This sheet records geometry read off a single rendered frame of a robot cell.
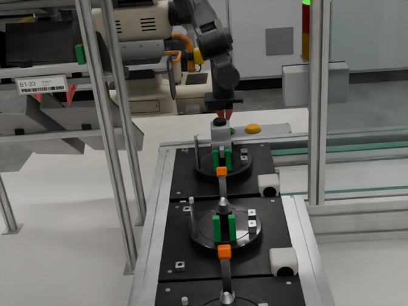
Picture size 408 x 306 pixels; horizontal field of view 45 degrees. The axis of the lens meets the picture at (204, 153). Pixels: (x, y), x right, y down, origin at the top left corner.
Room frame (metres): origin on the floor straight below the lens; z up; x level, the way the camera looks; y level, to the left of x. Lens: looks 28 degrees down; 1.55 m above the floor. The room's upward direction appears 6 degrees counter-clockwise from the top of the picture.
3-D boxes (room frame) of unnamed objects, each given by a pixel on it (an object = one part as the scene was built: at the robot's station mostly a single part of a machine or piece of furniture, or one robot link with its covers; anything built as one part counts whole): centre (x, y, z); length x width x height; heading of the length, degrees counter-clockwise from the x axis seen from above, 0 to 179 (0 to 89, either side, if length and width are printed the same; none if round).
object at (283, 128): (1.24, -0.14, 0.93); 0.21 x 0.07 x 0.06; 87
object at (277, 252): (0.77, -0.03, 1.01); 0.24 x 0.24 x 0.13; 87
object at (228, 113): (1.24, -0.05, 1.01); 0.07 x 0.07 x 0.09; 86
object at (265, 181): (0.92, -0.13, 0.97); 0.05 x 0.05 x 0.04; 87
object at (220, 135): (1.02, -0.04, 1.06); 0.08 x 0.04 x 0.07; 177
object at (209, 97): (1.24, -0.07, 1.09); 0.10 x 0.07 x 0.07; 86
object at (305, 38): (0.90, -0.22, 1.28); 0.05 x 0.05 x 0.05
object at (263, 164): (1.03, -0.04, 0.96); 0.24 x 0.24 x 0.02; 87
